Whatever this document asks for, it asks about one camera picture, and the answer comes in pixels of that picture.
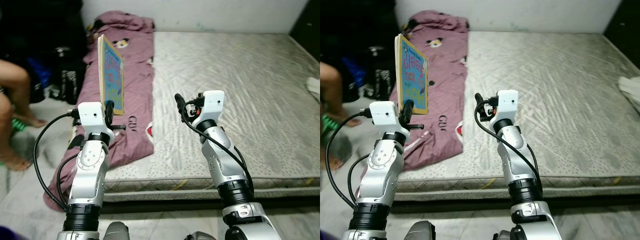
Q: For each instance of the colourful children's book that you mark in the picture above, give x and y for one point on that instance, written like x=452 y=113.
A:
x=414 y=75
x=112 y=75

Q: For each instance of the beige pillow with print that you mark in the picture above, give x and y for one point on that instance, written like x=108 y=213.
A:
x=631 y=92

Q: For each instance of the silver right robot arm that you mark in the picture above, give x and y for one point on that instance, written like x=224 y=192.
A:
x=515 y=160
x=222 y=160

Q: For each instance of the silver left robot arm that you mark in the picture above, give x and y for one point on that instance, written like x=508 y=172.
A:
x=87 y=175
x=377 y=175

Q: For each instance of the pink cartoon print blanket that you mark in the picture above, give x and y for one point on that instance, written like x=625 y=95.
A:
x=135 y=85
x=445 y=85

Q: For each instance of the white quilted mattress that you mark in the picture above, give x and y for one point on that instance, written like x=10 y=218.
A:
x=240 y=100
x=545 y=100

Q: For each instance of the black backpack with white print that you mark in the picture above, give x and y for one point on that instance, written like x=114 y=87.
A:
x=381 y=75
x=67 y=77

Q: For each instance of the blue bag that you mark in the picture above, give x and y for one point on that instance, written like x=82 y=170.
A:
x=354 y=72
x=39 y=72

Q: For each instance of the person in grey shorts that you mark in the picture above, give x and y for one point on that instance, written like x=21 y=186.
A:
x=15 y=95
x=332 y=95

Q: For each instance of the grey left robot leg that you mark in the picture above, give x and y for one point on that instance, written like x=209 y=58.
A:
x=116 y=231
x=421 y=231

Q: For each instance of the grey robot leg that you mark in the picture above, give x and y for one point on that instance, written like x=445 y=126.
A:
x=503 y=235
x=421 y=231
x=200 y=236
x=116 y=231

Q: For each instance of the grey right robot leg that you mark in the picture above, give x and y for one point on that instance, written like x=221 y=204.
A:
x=503 y=235
x=200 y=236

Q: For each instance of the dark tufted headboard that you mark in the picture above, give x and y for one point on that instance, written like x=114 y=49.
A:
x=307 y=20
x=625 y=22

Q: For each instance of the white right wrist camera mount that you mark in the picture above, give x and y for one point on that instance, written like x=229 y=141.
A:
x=212 y=106
x=507 y=106

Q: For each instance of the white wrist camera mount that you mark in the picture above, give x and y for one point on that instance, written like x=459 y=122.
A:
x=91 y=117
x=212 y=106
x=384 y=117
x=507 y=106

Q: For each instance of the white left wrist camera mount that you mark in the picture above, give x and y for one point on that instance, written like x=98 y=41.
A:
x=384 y=117
x=91 y=117

